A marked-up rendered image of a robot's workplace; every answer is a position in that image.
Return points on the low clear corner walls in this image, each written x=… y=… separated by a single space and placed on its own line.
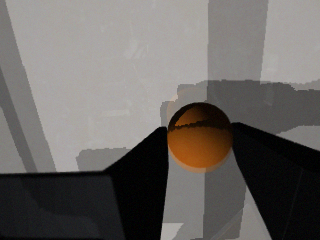
x=15 y=154

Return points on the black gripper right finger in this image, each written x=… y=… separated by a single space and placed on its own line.
x=283 y=178

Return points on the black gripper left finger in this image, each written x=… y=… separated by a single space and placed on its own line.
x=123 y=202

